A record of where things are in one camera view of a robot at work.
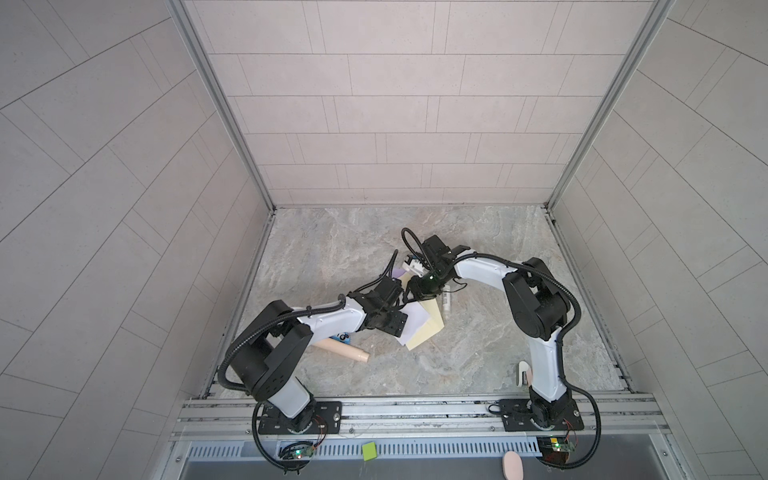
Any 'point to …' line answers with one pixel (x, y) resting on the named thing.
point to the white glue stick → (446, 301)
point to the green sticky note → (370, 451)
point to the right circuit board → (555, 449)
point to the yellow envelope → (431, 327)
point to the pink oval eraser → (512, 466)
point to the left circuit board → (297, 450)
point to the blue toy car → (344, 338)
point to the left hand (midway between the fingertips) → (401, 317)
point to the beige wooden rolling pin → (343, 349)
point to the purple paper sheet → (397, 272)
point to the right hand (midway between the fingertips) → (406, 299)
